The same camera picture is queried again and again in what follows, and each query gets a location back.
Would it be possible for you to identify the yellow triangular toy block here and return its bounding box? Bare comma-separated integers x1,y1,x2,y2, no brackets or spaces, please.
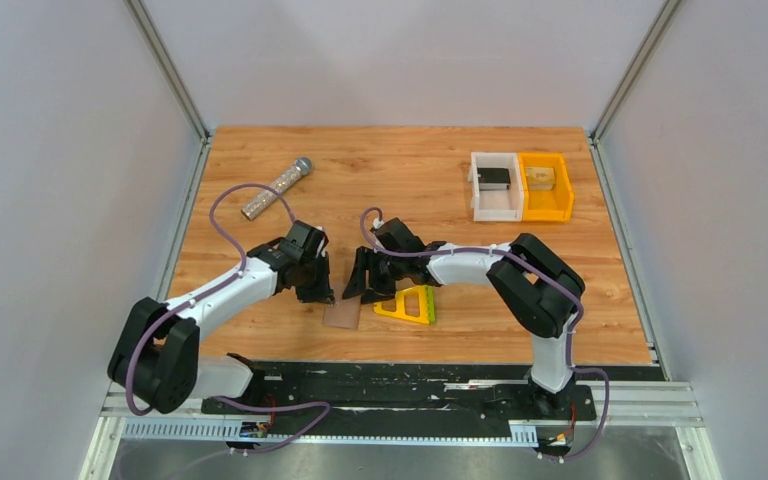
372,286,430,326

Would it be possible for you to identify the left aluminium frame post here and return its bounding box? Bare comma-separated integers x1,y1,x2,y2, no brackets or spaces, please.
124,0,211,143

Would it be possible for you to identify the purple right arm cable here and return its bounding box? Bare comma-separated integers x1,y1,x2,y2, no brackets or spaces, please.
360,207,611,463

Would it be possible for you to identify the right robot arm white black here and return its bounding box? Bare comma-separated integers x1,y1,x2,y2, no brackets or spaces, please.
342,218,585,414

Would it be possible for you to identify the white plastic bin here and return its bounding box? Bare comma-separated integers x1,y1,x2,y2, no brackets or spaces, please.
467,152,526,222

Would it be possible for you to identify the yellow plastic bin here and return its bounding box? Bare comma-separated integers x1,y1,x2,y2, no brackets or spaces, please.
518,152,575,223

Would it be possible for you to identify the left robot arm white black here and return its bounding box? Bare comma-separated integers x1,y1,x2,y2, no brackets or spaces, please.
107,220,334,414

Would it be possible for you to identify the pink leather card holder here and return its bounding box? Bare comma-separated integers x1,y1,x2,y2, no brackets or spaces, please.
322,299,361,330

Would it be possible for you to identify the black card in white bin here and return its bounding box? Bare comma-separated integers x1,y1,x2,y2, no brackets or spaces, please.
476,167,511,191

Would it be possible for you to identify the right aluminium frame post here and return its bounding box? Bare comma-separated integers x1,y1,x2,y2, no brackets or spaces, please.
590,0,684,144

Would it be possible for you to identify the aluminium frame post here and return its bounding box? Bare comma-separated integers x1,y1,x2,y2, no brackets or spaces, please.
590,0,684,144
124,0,211,143

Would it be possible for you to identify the green toy brick strip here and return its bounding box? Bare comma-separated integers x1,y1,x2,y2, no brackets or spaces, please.
424,286,436,325

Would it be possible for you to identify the silver glitter microphone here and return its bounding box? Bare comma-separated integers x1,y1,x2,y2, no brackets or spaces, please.
241,157,314,220

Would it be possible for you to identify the white slotted cable duct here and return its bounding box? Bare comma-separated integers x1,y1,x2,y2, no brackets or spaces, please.
122,421,539,446

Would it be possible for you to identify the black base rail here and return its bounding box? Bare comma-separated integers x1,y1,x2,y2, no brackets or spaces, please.
236,361,602,438

